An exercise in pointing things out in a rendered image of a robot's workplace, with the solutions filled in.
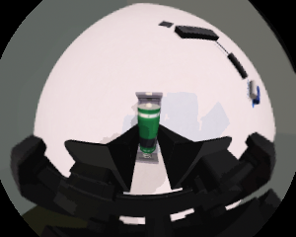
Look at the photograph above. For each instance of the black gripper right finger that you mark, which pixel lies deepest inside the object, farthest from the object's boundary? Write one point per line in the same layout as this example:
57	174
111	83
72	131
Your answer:
180	154

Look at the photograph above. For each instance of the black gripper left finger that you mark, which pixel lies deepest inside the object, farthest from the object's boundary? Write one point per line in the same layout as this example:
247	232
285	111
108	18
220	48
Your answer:
119	155

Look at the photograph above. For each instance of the green cylindrical battery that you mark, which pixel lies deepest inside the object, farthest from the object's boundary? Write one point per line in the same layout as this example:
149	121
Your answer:
148	120

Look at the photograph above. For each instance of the black-handled screwdriver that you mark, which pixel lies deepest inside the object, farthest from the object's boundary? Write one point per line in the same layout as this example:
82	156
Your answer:
236	62

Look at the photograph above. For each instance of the grey battery holder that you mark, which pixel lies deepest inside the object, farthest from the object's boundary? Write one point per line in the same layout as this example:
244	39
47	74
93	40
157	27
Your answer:
148	97

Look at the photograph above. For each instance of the dark grey flat square piece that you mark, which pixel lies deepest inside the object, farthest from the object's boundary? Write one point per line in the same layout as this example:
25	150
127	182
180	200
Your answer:
166	24

